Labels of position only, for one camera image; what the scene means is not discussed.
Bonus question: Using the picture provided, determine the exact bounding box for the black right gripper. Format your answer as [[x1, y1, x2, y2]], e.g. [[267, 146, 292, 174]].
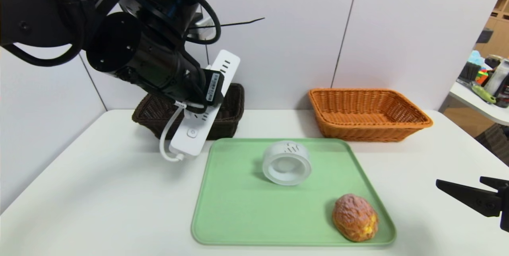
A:
[[435, 176, 509, 233]]

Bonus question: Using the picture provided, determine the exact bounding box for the brown cream puff bun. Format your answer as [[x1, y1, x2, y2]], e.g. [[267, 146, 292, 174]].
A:
[[332, 193, 379, 242]]

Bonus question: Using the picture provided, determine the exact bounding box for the white round tape roll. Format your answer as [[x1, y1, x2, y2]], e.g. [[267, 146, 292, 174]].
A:
[[262, 140, 312, 186]]

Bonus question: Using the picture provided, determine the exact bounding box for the white power strip with cable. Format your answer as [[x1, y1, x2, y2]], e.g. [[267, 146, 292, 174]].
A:
[[159, 49, 241, 162]]

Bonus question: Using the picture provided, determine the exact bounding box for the small black mesh basket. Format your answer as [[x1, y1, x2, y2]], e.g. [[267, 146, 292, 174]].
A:
[[458, 63, 480, 82]]

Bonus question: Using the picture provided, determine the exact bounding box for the orange wicker basket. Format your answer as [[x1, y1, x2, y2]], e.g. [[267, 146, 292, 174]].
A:
[[308, 88, 433, 142]]

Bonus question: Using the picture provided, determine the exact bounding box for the dark brown wicker basket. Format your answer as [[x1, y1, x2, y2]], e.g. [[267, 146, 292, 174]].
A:
[[132, 83, 245, 140]]

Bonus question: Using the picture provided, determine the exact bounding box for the dark grey woven chair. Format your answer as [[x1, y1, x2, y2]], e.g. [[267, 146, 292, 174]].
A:
[[474, 124, 509, 167]]

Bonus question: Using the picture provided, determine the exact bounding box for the white side table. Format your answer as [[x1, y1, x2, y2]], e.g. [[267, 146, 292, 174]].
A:
[[448, 82, 509, 127]]

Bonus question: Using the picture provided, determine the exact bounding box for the green plastic tool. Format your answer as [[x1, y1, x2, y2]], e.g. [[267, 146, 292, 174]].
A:
[[470, 83, 495, 105]]

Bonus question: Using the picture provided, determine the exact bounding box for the white plastic bottle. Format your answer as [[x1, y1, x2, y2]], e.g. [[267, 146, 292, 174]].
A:
[[483, 60, 509, 97]]

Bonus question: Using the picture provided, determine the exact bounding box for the light blue cloth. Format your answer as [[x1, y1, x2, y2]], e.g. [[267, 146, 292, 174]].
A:
[[467, 51, 485, 67]]

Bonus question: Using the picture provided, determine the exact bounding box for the wooden shelf cabinet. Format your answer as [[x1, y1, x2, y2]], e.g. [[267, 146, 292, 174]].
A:
[[472, 0, 509, 60]]

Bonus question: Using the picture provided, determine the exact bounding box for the light green plastic tray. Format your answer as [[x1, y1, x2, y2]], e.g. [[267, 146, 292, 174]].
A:
[[191, 138, 396, 246]]

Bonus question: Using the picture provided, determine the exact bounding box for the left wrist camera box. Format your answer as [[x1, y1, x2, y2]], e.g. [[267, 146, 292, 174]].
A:
[[203, 69, 225, 105]]

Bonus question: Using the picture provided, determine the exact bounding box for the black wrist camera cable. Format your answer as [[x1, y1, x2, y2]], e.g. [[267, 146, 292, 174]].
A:
[[119, 0, 221, 46]]

